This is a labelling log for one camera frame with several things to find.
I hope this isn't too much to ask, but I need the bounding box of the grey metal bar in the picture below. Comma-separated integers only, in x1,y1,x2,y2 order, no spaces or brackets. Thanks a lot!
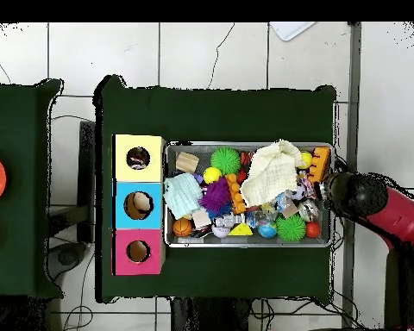
341,22,362,328

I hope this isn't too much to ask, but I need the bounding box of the dark green table cloth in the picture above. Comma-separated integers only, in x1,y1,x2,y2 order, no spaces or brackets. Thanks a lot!
0,78,65,301
94,75,337,304

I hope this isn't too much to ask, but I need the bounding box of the silver wire mesh bin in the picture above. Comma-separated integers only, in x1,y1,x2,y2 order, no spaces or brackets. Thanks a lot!
164,141,334,248

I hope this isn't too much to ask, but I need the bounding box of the orange toy building brick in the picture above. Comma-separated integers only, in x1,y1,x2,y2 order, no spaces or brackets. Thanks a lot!
307,146,331,184
224,173,247,215

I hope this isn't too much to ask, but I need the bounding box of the white tray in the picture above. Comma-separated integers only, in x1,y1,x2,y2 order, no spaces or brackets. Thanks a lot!
268,22,317,42

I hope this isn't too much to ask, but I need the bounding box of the wooden box with three holes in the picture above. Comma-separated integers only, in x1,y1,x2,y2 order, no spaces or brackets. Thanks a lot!
111,134,167,276

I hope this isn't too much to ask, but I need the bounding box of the yellow plastic ball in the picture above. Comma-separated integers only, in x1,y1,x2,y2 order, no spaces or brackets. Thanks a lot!
203,166,223,185

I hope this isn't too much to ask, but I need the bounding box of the mint green knitted cloth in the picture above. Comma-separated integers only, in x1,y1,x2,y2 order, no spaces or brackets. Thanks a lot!
163,172,204,221

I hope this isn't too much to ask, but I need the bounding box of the plain wooden wedge block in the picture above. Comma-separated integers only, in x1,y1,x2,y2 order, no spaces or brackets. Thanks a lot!
175,152,200,173

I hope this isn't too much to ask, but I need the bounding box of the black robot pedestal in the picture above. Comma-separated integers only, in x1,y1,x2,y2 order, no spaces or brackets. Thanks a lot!
170,297,253,331

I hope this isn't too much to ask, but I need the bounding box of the purple spiky rubber toy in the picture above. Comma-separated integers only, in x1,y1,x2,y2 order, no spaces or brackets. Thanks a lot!
198,177,233,220

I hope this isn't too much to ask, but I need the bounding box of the cream knitted cloth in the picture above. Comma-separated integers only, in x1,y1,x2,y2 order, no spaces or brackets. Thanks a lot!
240,138,304,209

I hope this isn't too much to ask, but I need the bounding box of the green spiky rubber ball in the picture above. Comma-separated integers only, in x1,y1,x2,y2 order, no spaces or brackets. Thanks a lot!
276,214,307,242
210,147,242,177

